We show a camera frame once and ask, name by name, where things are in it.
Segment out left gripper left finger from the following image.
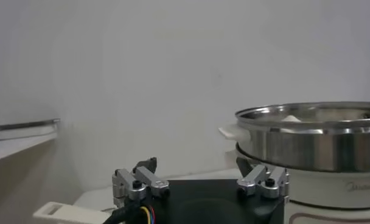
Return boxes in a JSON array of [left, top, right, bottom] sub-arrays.
[[111, 156, 171, 208]]

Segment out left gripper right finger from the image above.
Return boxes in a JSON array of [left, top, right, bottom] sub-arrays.
[[236, 156, 290, 200]]

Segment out white steamed baozi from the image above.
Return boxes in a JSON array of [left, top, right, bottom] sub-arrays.
[[281, 114, 303, 123]]

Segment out stainless steel steamer basket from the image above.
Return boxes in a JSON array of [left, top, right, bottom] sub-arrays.
[[218, 101, 370, 173]]

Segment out white electric cooker pot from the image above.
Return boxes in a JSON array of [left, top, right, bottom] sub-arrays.
[[226, 149, 370, 224]]

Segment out black flat device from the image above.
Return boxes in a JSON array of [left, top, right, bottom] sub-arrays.
[[0, 118, 61, 130]]

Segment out white side desk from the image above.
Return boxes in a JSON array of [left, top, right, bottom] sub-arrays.
[[0, 132, 58, 165]]

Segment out coloured wire bundle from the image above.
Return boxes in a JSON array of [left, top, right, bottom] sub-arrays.
[[139, 205, 157, 224]]

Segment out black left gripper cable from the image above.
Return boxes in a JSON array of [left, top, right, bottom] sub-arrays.
[[103, 203, 143, 224]]

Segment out glass lid white handle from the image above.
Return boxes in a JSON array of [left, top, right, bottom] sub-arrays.
[[32, 201, 113, 224]]

